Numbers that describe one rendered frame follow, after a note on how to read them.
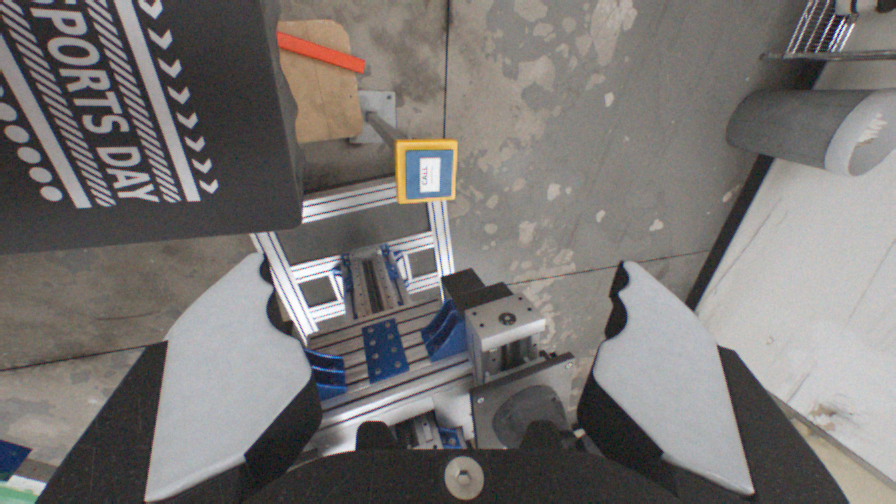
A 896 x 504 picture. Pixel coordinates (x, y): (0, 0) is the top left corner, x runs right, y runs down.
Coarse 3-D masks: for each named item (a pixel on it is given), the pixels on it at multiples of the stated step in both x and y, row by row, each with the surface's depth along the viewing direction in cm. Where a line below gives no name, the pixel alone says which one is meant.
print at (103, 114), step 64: (0, 0) 40; (64, 0) 41; (128, 0) 43; (0, 64) 42; (64, 64) 44; (128, 64) 46; (0, 128) 45; (64, 128) 47; (128, 128) 49; (192, 128) 51; (64, 192) 50; (128, 192) 53; (192, 192) 56
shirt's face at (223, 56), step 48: (192, 0) 45; (240, 0) 46; (192, 48) 47; (240, 48) 49; (192, 96) 50; (240, 96) 52; (0, 144) 45; (240, 144) 55; (0, 192) 48; (240, 192) 58; (288, 192) 61; (0, 240) 50; (48, 240) 52; (96, 240) 54; (144, 240) 57
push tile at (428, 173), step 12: (408, 156) 63; (420, 156) 63; (432, 156) 64; (444, 156) 65; (408, 168) 64; (420, 168) 65; (432, 168) 65; (444, 168) 66; (408, 180) 65; (420, 180) 66; (432, 180) 67; (444, 180) 68; (408, 192) 66; (420, 192) 67; (432, 192) 68; (444, 192) 69
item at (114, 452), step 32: (160, 352) 7; (128, 384) 6; (160, 384) 6; (96, 416) 6; (128, 416) 6; (96, 448) 5; (128, 448) 5; (64, 480) 5; (96, 480) 5; (128, 480) 5; (224, 480) 5
